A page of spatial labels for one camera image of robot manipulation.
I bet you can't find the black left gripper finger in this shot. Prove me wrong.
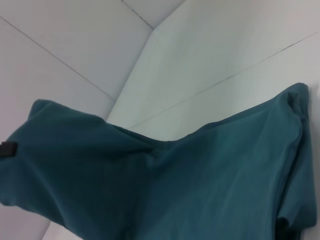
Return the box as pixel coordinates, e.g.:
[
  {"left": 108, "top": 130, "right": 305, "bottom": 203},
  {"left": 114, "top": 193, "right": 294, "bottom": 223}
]
[{"left": 0, "top": 141, "right": 19, "bottom": 159}]

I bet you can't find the teal blue printed t-shirt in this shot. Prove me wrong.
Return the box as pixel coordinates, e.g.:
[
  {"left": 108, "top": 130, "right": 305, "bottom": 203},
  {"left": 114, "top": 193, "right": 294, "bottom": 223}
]
[{"left": 0, "top": 82, "right": 320, "bottom": 240}]

